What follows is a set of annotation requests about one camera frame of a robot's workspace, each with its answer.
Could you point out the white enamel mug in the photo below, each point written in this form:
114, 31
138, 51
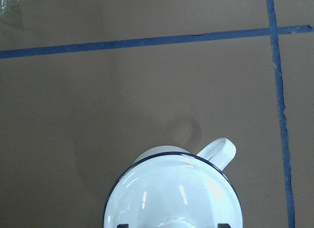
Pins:
220, 152

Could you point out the clear glass funnel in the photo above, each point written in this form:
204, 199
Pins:
10, 11

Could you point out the white enamel mug lid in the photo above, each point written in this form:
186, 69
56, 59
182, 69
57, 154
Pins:
172, 190

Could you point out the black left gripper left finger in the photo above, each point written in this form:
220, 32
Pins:
122, 226

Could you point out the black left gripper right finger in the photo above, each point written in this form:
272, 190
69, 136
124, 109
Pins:
223, 225

